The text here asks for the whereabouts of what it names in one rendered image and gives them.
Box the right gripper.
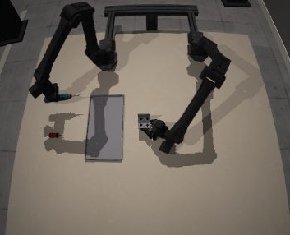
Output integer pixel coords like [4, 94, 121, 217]
[45, 83, 59, 102]

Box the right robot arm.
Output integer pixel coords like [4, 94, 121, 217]
[29, 2, 114, 99]

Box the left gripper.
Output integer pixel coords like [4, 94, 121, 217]
[141, 119, 158, 140]

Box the blue electric screwdriver body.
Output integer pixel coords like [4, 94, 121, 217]
[44, 94, 78, 103]

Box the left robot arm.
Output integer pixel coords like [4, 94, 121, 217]
[152, 36, 231, 154]

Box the grey l-shaped metal bracket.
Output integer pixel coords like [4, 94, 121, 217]
[138, 113, 150, 128]

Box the red screwdriver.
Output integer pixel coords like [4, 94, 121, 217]
[48, 133, 63, 138]

